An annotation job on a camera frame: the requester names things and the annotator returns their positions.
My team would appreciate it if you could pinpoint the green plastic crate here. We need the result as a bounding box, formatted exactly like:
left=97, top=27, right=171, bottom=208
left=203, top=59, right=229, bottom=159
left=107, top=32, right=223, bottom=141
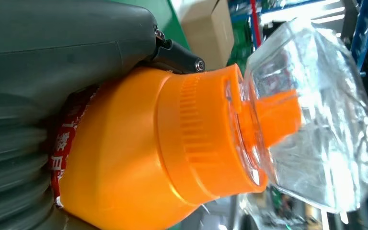
left=227, top=17, right=254, bottom=76

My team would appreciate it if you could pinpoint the blue metal rack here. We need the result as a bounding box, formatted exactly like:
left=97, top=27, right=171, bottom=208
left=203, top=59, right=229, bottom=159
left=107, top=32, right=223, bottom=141
left=228, top=0, right=368, bottom=77

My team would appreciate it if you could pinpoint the red metal pole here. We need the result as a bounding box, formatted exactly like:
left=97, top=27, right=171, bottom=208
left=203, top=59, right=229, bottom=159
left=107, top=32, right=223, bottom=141
left=250, top=0, right=263, bottom=49

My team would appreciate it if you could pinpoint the cardboard box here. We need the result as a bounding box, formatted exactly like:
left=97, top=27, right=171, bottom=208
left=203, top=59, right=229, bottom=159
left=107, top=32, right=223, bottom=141
left=178, top=0, right=235, bottom=72

